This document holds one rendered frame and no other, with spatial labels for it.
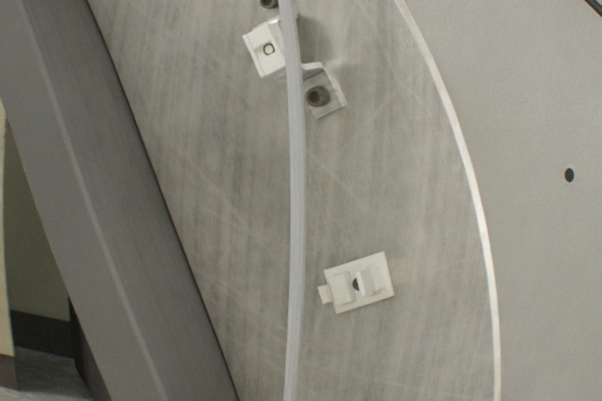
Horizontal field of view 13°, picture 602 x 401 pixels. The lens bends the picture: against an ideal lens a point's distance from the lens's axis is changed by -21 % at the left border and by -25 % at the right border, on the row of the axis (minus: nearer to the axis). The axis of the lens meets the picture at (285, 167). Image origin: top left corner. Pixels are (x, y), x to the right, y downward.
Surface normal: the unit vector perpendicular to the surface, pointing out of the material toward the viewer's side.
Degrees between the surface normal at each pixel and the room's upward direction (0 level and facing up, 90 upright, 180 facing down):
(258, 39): 90
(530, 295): 90
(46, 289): 90
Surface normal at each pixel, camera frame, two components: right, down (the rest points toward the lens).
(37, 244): 0.18, 0.17
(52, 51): 0.74, -0.47
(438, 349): -0.49, 0.11
